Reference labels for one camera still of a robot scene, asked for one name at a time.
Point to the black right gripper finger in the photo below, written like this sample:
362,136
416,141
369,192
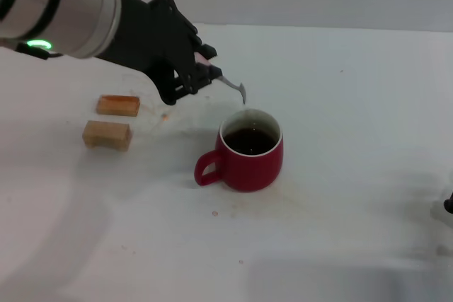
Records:
449,204

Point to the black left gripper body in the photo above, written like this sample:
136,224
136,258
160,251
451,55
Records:
148,40

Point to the red ceramic coffee cup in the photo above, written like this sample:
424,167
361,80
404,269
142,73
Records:
255,174

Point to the orange stained wooden block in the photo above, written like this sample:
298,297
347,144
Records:
118,105

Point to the plain light wooden block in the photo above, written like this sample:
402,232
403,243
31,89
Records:
106,136

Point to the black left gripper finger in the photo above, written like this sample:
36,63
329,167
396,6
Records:
182,21
187,88

